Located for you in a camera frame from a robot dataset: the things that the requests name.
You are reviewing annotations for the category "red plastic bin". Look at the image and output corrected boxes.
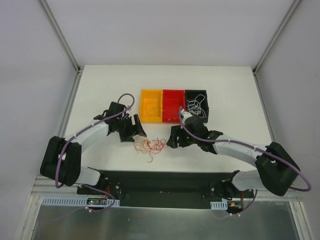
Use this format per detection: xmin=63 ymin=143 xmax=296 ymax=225
xmin=162 ymin=89 xmax=186 ymax=123

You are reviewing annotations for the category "left aluminium table rail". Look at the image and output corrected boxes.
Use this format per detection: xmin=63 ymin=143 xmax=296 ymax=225
xmin=16 ymin=66 xmax=84 ymax=240

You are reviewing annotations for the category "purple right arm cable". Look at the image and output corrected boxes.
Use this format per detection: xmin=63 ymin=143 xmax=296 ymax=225
xmin=178 ymin=105 xmax=313 ymax=193

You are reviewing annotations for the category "right aluminium table rail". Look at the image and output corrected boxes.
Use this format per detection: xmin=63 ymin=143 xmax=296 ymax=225
xmin=252 ymin=72 xmax=282 ymax=144

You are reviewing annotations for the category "aluminium table rail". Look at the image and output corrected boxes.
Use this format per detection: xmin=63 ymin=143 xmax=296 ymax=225
xmin=16 ymin=66 xmax=84 ymax=240
xmin=252 ymin=72 xmax=282 ymax=144

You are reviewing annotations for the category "right aluminium frame post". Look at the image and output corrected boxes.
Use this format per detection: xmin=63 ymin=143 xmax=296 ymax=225
xmin=252 ymin=0 xmax=303 ymax=76

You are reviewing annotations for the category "right white cable duct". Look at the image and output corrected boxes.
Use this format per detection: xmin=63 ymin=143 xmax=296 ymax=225
xmin=210 ymin=201 xmax=228 ymax=211

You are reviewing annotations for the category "white cable duct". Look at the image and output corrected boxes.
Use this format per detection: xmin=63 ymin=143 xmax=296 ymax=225
xmin=210 ymin=201 xmax=228 ymax=211
xmin=42 ymin=196 xmax=120 ymax=208

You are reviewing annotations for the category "left white cable duct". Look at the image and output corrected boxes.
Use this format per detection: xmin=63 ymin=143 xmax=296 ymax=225
xmin=42 ymin=196 xmax=120 ymax=208

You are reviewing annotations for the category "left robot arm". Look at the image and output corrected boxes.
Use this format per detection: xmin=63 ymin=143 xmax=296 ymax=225
xmin=40 ymin=101 xmax=147 ymax=195

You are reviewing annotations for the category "left aluminium frame post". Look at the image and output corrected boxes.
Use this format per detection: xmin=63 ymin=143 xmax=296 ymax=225
xmin=37 ymin=0 xmax=82 ymax=74

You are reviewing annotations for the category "aluminium frame post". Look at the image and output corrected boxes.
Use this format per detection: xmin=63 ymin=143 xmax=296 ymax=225
xmin=252 ymin=0 xmax=303 ymax=76
xmin=37 ymin=0 xmax=82 ymax=74

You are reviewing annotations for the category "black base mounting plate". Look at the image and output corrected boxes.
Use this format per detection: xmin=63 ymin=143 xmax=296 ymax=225
xmin=76 ymin=169 xmax=258 ymax=210

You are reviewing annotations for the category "yellow plastic bin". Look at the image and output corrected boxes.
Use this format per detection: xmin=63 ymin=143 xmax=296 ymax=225
xmin=139 ymin=89 xmax=163 ymax=123

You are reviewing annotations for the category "orange wire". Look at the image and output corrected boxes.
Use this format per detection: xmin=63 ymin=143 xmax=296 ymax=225
xmin=134 ymin=136 xmax=169 ymax=164

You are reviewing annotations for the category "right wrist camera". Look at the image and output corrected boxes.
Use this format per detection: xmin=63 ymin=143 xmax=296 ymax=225
xmin=178 ymin=107 xmax=193 ymax=125

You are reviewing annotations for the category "black plastic bin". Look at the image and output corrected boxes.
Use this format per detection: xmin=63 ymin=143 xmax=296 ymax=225
xmin=184 ymin=89 xmax=209 ymax=123

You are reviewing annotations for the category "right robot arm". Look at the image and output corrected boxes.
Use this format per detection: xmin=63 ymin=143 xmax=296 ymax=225
xmin=167 ymin=116 xmax=300 ymax=199

